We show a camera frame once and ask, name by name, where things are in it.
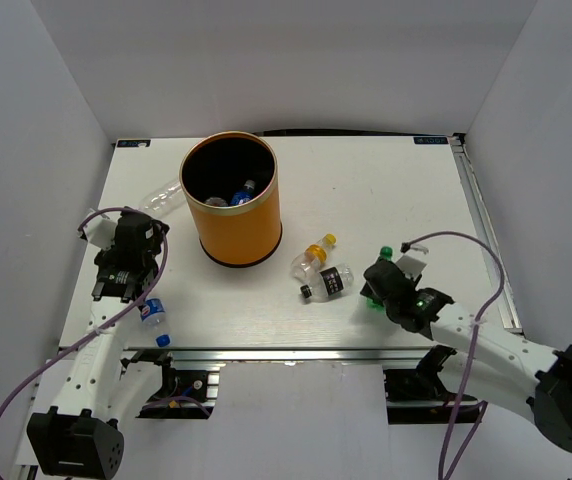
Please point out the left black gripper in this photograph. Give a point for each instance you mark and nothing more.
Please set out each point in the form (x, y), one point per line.
(106, 257)

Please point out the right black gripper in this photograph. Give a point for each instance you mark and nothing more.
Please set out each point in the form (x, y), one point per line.
(366, 291)

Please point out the green plastic bottle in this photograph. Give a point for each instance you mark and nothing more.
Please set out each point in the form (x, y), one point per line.
(385, 254)

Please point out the black label black cap bottle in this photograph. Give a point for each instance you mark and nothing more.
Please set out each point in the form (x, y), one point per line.
(328, 284)

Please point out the red label red cap bottle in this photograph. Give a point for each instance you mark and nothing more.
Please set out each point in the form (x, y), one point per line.
(216, 202)

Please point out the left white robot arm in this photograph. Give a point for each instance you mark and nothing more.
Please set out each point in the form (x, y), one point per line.
(81, 435)

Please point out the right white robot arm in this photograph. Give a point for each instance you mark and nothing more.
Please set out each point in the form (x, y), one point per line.
(531, 380)

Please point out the orange cylindrical bin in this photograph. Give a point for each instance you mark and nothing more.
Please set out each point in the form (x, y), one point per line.
(219, 165)

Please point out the blue bottle inside bin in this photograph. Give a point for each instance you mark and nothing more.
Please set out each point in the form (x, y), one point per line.
(245, 194)

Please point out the blue label blue cap bottle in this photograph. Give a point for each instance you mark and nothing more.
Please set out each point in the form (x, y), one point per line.
(153, 320)

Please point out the clear crushed plastic bottle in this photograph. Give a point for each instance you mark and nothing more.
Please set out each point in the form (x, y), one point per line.
(164, 200)

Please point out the orange label yellow cap bottle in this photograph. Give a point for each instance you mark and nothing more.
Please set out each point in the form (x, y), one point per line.
(313, 258)

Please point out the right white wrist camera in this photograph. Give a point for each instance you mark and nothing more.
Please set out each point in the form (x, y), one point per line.
(411, 267)

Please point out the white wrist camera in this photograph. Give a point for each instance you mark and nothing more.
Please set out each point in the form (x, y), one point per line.
(411, 267)
(98, 230)

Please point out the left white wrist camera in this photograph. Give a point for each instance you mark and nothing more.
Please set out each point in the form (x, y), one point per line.
(98, 230)

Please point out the front aluminium table rail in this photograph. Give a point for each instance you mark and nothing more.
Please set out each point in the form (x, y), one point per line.
(289, 355)

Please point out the aluminium table rail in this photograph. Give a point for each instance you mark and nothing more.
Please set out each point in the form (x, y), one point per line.
(289, 355)
(484, 229)

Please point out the right aluminium table rail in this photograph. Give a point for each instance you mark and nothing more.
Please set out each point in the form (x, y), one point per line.
(484, 229)

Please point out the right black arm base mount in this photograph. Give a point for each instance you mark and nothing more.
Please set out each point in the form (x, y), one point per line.
(416, 396)

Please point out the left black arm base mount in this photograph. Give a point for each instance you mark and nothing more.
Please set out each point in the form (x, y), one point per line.
(196, 381)

